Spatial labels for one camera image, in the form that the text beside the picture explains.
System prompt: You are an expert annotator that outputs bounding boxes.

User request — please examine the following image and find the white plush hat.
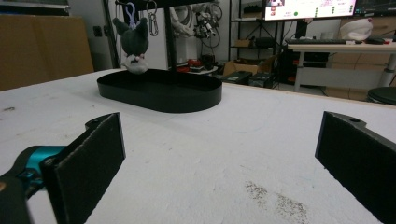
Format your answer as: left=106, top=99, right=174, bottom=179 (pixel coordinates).
left=338, top=17, right=375, bottom=42

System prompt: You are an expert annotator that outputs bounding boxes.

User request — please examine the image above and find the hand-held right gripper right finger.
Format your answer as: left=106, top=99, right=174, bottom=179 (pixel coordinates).
left=314, top=110, right=396, bottom=224

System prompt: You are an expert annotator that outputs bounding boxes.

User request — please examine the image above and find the black computer mouse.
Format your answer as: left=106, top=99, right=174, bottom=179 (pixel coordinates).
left=364, top=35, right=387, bottom=45

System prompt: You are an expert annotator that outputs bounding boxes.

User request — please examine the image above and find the white desk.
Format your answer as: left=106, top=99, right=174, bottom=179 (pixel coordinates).
left=287, top=41, right=396, bottom=93

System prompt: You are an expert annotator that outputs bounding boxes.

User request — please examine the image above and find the black keyboard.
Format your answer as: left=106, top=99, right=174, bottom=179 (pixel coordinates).
left=285, top=37, right=347, bottom=46

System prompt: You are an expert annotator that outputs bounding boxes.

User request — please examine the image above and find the black computer tower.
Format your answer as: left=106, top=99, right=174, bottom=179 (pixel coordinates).
left=247, top=71, right=276, bottom=90
left=219, top=70, right=254, bottom=86

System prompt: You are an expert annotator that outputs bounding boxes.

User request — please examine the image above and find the dark computer monitor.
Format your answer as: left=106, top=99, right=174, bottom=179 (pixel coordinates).
left=354, top=0, right=396, bottom=19

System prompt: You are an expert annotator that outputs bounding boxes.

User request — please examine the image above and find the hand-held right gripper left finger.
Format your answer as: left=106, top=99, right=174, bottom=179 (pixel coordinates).
left=15, top=112, right=127, bottom=224

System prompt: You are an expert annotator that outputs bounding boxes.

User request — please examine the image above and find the black key rack with tray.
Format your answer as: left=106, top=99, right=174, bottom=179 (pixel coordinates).
left=96, top=0, right=224, bottom=114

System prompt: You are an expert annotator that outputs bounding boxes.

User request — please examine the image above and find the black and white plush keychain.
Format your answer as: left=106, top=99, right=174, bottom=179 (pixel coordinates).
left=112, top=2, right=150, bottom=76

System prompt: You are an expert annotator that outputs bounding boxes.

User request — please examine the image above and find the open cardboard box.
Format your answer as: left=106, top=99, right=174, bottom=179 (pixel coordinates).
left=223, top=55, right=278, bottom=77

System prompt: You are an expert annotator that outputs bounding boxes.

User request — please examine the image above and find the black round stool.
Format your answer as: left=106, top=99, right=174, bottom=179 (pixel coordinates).
left=366, top=86, right=396, bottom=106

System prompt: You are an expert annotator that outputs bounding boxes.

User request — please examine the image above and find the black metal shelf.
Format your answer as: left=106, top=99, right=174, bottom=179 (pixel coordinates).
left=228, top=0, right=283, bottom=61

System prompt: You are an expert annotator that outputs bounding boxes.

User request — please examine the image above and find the bright computer monitor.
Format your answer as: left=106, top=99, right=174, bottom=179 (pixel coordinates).
left=263, top=0, right=358, bottom=21

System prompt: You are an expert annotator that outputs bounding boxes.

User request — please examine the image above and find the large brown cardboard sheet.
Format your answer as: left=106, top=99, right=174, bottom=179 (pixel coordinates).
left=0, top=14, right=95, bottom=92

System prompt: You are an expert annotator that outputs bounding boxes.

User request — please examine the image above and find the silver carabiner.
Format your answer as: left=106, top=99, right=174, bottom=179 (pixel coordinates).
left=146, top=0, right=160, bottom=37

